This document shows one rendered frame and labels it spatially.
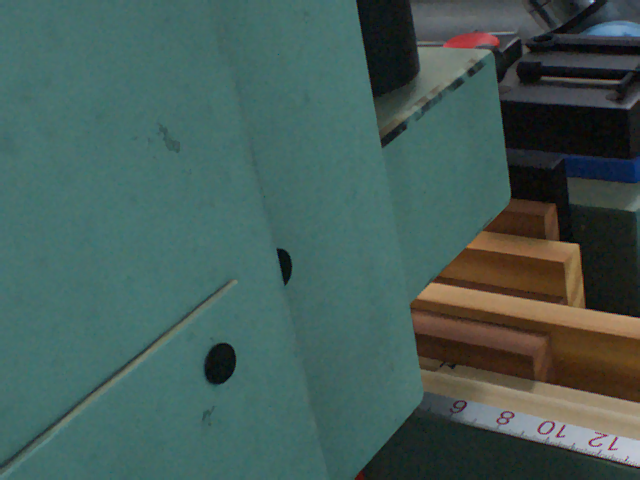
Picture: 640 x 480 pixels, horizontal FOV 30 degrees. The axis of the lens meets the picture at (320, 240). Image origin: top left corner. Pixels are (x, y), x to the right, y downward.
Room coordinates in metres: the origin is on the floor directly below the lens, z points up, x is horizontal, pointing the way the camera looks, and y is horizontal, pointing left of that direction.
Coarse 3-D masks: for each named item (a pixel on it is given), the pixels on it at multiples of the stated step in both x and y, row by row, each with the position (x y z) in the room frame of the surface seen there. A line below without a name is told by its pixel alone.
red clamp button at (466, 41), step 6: (456, 36) 0.60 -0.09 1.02; (462, 36) 0.59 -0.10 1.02; (468, 36) 0.59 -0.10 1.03; (474, 36) 0.59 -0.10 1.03; (480, 36) 0.59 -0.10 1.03; (486, 36) 0.59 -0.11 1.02; (492, 36) 0.59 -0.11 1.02; (450, 42) 0.59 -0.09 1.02; (456, 42) 0.59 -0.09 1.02; (462, 42) 0.58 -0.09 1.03; (468, 42) 0.58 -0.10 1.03; (474, 42) 0.58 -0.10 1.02; (480, 42) 0.58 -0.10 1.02; (486, 42) 0.58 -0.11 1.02; (492, 42) 0.58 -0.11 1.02; (498, 42) 0.58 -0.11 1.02; (462, 48) 0.58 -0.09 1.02; (468, 48) 0.58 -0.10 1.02
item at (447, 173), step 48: (432, 48) 0.46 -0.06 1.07; (384, 96) 0.41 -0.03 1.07; (432, 96) 0.41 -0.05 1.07; (480, 96) 0.43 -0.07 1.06; (384, 144) 0.38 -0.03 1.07; (432, 144) 0.40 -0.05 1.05; (480, 144) 0.43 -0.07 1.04; (432, 192) 0.40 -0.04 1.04; (480, 192) 0.42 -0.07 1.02; (432, 240) 0.39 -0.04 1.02
